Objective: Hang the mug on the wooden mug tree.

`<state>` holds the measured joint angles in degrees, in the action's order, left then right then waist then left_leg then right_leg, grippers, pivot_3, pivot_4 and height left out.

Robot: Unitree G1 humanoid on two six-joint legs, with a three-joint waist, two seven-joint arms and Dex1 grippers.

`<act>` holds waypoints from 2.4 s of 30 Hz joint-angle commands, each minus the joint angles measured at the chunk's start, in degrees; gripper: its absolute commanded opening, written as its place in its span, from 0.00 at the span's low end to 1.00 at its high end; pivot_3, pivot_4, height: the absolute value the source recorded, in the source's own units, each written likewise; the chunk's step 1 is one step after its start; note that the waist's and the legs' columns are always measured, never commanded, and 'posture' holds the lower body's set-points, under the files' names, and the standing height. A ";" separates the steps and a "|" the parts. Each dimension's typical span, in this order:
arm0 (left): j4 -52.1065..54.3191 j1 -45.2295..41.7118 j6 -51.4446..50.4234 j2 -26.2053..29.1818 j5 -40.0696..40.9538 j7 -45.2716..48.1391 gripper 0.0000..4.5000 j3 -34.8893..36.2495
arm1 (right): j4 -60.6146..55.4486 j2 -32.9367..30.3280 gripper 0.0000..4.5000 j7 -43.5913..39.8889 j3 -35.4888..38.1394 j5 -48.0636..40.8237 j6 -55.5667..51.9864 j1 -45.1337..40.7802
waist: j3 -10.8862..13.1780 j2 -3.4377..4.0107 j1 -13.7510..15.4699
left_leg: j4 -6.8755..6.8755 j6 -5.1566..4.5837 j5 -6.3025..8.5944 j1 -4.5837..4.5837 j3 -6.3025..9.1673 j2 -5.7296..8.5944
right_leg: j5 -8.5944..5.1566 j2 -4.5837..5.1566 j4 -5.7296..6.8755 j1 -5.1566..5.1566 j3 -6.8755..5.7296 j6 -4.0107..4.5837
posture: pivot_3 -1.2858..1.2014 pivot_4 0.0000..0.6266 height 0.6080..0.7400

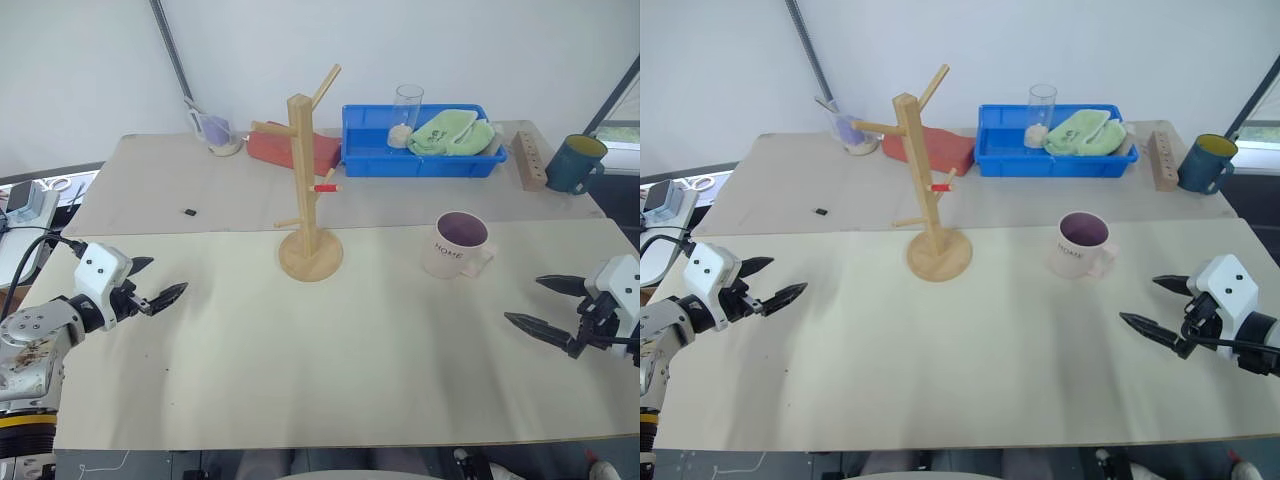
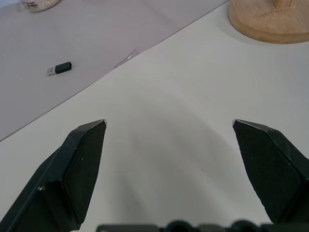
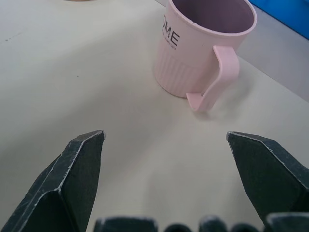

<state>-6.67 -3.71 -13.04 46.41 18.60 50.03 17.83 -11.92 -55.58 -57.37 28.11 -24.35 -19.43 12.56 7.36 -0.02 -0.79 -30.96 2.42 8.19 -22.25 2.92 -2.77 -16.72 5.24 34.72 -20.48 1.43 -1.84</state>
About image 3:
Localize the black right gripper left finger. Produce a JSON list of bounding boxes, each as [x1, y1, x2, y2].
[[0, 130, 106, 232]]

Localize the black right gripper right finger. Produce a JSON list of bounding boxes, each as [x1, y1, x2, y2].
[[225, 131, 309, 232]]

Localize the blue mat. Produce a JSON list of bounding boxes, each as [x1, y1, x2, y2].
[[248, 0, 309, 40]]

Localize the pink plastic mug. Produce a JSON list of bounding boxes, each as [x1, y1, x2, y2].
[[152, 0, 240, 112]]

